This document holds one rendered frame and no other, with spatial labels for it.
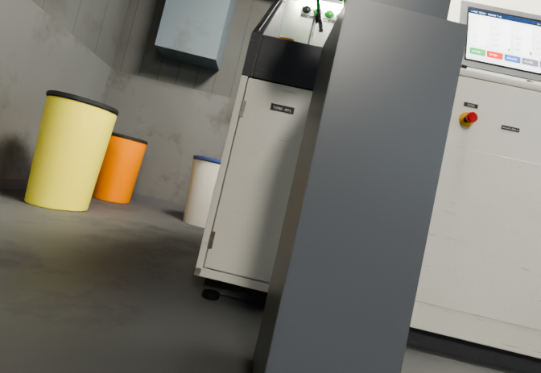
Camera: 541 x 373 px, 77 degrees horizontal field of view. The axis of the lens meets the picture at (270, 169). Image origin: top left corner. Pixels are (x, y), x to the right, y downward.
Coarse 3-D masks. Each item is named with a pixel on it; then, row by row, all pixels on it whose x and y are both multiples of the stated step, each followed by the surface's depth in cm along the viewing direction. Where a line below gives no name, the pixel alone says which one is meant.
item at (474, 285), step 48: (480, 0) 155; (528, 0) 156; (480, 96) 118; (528, 96) 118; (480, 144) 117; (528, 144) 117; (480, 192) 116; (528, 192) 115; (432, 240) 115; (480, 240) 115; (528, 240) 114; (432, 288) 114; (480, 288) 114; (528, 288) 113; (432, 336) 117; (480, 336) 113; (528, 336) 112
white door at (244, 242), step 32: (256, 96) 121; (288, 96) 121; (256, 128) 120; (288, 128) 120; (256, 160) 119; (288, 160) 119; (224, 192) 119; (256, 192) 118; (288, 192) 118; (224, 224) 118; (256, 224) 118; (224, 256) 117; (256, 256) 117
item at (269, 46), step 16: (272, 48) 122; (288, 48) 122; (304, 48) 122; (320, 48) 121; (256, 64) 122; (272, 64) 122; (288, 64) 121; (304, 64) 121; (272, 80) 121; (288, 80) 121; (304, 80) 121
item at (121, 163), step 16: (112, 144) 304; (128, 144) 307; (144, 144) 320; (112, 160) 304; (128, 160) 309; (112, 176) 304; (128, 176) 311; (96, 192) 305; (112, 192) 304; (128, 192) 315
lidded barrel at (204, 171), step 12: (204, 156) 281; (192, 168) 290; (204, 168) 280; (216, 168) 279; (192, 180) 286; (204, 180) 280; (216, 180) 279; (192, 192) 284; (204, 192) 279; (192, 204) 282; (204, 204) 279; (192, 216) 281; (204, 216) 279
